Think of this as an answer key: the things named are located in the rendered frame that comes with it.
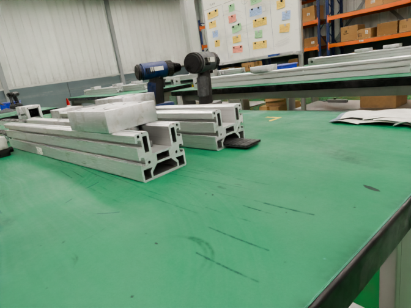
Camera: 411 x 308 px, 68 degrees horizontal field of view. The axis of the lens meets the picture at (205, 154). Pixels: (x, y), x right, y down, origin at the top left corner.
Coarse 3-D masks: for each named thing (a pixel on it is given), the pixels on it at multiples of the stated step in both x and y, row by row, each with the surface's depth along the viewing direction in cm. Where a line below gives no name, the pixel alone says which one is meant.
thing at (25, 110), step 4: (36, 104) 198; (24, 108) 191; (28, 108) 192; (32, 108) 194; (36, 108) 199; (40, 108) 197; (24, 112) 195; (28, 112) 192; (32, 112) 196; (36, 112) 197; (40, 112) 197; (24, 116) 197; (28, 116) 193; (32, 116) 197; (36, 116) 200; (40, 116) 197
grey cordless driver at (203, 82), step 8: (192, 56) 84; (200, 56) 84; (208, 56) 88; (216, 56) 93; (184, 64) 86; (192, 64) 85; (200, 64) 84; (208, 64) 87; (216, 64) 93; (192, 72) 86; (200, 72) 87; (208, 72) 90; (200, 80) 89; (208, 80) 90; (200, 88) 89; (208, 88) 90; (200, 96) 90; (208, 96) 91
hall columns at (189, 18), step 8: (184, 0) 852; (192, 0) 842; (184, 8) 859; (192, 8) 845; (184, 16) 862; (192, 16) 848; (184, 24) 865; (192, 24) 852; (192, 32) 855; (192, 40) 858; (192, 48) 885; (200, 48) 880
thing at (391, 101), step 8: (248, 64) 518; (256, 64) 511; (368, 96) 360; (376, 96) 353; (384, 96) 346; (392, 96) 339; (400, 96) 343; (272, 104) 465; (280, 104) 460; (296, 104) 480; (360, 104) 370; (368, 104) 363; (376, 104) 356; (384, 104) 349; (392, 104) 342; (400, 104) 346
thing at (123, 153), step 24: (48, 120) 94; (24, 144) 94; (48, 144) 82; (72, 144) 68; (96, 144) 59; (120, 144) 55; (144, 144) 52; (168, 144) 55; (96, 168) 63; (120, 168) 55; (144, 168) 51; (168, 168) 56
